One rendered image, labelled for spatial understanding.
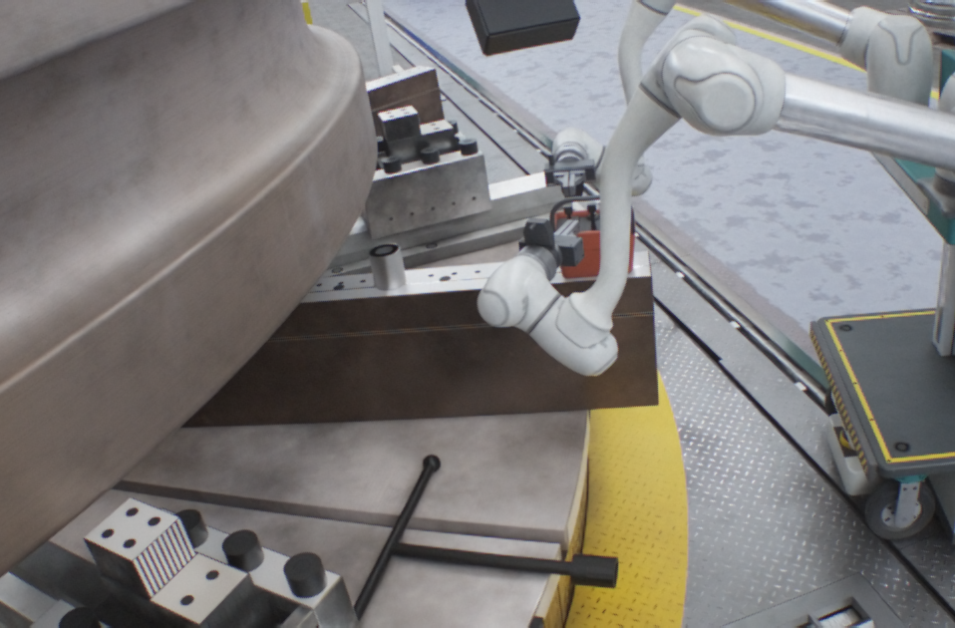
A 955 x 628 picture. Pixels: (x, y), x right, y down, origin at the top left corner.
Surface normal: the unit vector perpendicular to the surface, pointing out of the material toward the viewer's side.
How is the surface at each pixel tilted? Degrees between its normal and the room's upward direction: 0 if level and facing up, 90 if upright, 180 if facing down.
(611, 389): 90
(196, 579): 0
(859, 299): 0
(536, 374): 90
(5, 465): 90
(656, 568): 0
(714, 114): 86
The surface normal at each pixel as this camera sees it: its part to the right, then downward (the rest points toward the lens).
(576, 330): -0.26, 0.19
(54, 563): -0.15, -0.86
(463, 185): 0.25, 0.43
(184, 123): 0.95, 0.01
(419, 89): 0.60, 0.30
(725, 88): -0.14, 0.54
